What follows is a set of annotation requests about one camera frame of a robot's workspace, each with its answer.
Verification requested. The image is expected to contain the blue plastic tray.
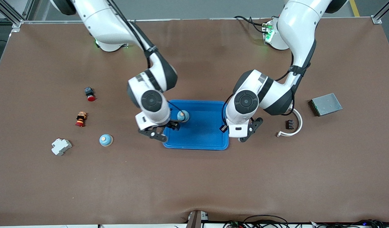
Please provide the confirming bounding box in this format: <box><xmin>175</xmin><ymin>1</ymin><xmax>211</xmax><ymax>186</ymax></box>
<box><xmin>162</xmin><ymin>100</ymin><xmax>229</xmax><ymax>150</ymax></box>

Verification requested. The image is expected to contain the white curved plastic clip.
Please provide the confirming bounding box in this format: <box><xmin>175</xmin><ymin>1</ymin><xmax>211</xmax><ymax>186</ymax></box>
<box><xmin>277</xmin><ymin>108</ymin><xmax>303</xmax><ymax>137</ymax></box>

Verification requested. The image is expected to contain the red push button black base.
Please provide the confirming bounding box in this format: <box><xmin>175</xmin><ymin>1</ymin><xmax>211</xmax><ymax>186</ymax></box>
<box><xmin>84</xmin><ymin>87</ymin><xmax>96</xmax><ymax>102</ymax></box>

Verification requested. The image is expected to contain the red emergency stop orange base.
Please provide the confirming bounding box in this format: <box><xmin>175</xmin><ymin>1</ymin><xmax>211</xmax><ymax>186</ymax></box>
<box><xmin>75</xmin><ymin>111</ymin><xmax>88</xmax><ymax>127</ymax></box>

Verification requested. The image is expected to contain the grey metal box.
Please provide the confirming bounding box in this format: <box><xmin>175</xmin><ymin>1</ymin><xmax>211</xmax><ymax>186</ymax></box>
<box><xmin>309</xmin><ymin>93</ymin><xmax>343</xmax><ymax>117</ymax></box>

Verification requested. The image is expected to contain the white circuit breaker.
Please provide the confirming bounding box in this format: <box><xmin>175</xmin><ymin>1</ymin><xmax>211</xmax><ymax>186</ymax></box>
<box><xmin>51</xmin><ymin>138</ymin><xmax>73</xmax><ymax>156</ymax></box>

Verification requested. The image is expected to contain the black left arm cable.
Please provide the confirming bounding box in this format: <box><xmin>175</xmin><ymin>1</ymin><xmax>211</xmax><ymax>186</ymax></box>
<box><xmin>221</xmin><ymin>44</ymin><xmax>312</xmax><ymax>127</ymax></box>

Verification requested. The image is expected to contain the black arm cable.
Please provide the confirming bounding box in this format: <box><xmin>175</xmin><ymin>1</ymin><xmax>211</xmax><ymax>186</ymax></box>
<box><xmin>221</xmin><ymin>44</ymin><xmax>312</xmax><ymax>127</ymax></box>
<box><xmin>109</xmin><ymin>0</ymin><xmax>186</xmax><ymax>116</ymax></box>

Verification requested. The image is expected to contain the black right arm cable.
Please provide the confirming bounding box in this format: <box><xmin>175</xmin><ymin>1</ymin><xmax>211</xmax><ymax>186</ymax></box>
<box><xmin>109</xmin><ymin>0</ymin><xmax>186</xmax><ymax>116</ymax></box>

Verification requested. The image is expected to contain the grey table edge bracket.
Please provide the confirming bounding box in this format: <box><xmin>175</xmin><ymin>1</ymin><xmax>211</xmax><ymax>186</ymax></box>
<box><xmin>185</xmin><ymin>210</ymin><xmax>209</xmax><ymax>228</ymax></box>

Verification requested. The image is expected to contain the aluminium table edge rail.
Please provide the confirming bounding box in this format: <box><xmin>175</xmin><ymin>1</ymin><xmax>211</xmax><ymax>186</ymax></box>
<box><xmin>22</xmin><ymin>17</ymin><xmax>380</xmax><ymax>24</ymax></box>

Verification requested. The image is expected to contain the black left base cable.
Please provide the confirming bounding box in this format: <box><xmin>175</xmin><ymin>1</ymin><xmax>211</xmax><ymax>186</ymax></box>
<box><xmin>234</xmin><ymin>15</ymin><xmax>268</xmax><ymax>34</ymax></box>

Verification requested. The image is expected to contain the black cable bundle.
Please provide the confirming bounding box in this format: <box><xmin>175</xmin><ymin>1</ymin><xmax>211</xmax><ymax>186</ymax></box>
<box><xmin>224</xmin><ymin>215</ymin><xmax>389</xmax><ymax>228</ymax></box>

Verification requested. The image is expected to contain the aluminium frame profile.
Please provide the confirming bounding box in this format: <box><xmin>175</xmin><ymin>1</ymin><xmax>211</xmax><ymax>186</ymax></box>
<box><xmin>0</xmin><ymin>0</ymin><xmax>35</xmax><ymax>33</ymax></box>
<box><xmin>371</xmin><ymin>0</ymin><xmax>389</xmax><ymax>24</ymax></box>

